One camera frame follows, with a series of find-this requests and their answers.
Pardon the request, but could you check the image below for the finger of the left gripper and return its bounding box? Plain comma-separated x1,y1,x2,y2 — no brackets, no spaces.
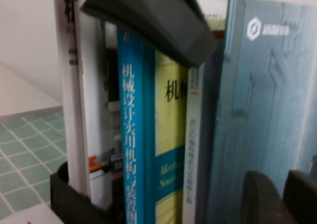
79,0,219,68

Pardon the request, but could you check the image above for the white brochure orange edge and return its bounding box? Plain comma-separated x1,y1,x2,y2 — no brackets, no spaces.
78,13,115,210

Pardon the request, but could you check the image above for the blue spine mechanical design book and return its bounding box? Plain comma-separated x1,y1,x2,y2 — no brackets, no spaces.
116,27,189,224

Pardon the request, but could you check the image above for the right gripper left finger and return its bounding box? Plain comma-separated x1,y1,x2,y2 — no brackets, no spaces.
241,170,285,224

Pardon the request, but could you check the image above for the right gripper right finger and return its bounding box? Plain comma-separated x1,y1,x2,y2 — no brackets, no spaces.
284,169,317,224

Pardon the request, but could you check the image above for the blue circuit-pattern brochure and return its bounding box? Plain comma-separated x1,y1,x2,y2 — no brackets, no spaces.
212,0,317,224

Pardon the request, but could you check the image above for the thick white brochure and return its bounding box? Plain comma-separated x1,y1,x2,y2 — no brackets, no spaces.
53,0,86,196

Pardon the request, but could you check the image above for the white AgileX robotics brochure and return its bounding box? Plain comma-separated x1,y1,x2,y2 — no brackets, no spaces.
0,203,65,224

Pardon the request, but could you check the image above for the green checked tablecloth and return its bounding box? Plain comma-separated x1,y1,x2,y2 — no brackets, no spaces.
0,105,67,220

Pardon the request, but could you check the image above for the white book orange band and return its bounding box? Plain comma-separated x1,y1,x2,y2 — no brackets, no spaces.
182,0,228,224

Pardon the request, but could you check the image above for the black plastic book holder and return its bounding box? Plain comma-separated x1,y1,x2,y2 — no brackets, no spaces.
50,48,225,224

